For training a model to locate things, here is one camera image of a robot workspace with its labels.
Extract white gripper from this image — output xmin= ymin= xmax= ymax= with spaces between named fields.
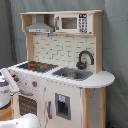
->
xmin=0 ymin=68 xmax=19 ymax=94

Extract white oven door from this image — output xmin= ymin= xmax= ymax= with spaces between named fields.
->
xmin=13 ymin=88 xmax=44 ymax=128

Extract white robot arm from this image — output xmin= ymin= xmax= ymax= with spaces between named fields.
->
xmin=0 ymin=68 xmax=41 ymax=128

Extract wooden toy kitchen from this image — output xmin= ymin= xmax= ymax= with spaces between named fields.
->
xmin=9 ymin=10 xmax=115 ymax=128

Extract left red oven knob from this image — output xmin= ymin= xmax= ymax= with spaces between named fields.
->
xmin=14 ymin=76 xmax=19 ymax=82

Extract red oven knob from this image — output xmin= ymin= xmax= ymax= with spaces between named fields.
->
xmin=14 ymin=76 xmax=19 ymax=82
xmin=32 ymin=81 xmax=38 ymax=87

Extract right red oven knob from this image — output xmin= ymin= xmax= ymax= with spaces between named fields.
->
xmin=32 ymin=81 xmax=38 ymax=87

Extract black stovetop red burners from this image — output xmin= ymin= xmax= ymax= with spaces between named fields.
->
xmin=20 ymin=61 xmax=56 ymax=73

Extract grey backdrop curtain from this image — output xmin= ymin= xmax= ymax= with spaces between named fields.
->
xmin=0 ymin=0 xmax=128 ymax=128

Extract white fridge door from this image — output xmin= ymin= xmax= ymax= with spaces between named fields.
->
xmin=46 ymin=81 xmax=82 ymax=128

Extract grey range hood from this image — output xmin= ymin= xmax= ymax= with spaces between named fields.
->
xmin=25 ymin=14 xmax=54 ymax=34

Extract grey toy sink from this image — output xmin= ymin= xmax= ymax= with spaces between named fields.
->
xmin=53 ymin=67 xmax=92 ymax=81

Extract black toy faucet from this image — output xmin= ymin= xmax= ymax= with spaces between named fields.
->
xmin=75 ymin=49 xmax=95 ymax=71

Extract white toy microwave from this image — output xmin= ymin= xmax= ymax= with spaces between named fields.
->
xmin=55 ymin=14 xmax=92 ymax=34

